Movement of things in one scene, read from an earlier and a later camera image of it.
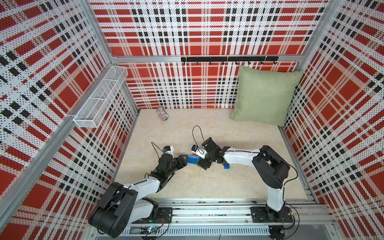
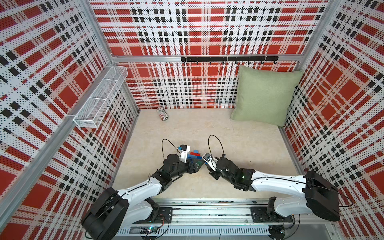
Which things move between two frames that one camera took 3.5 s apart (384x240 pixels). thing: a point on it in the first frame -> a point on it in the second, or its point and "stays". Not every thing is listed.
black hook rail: x=229 y=58 stays
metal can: x=162 y=113 stays
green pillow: x=264 y=94 stays
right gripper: x=203 y=164 -> x=212 y=172
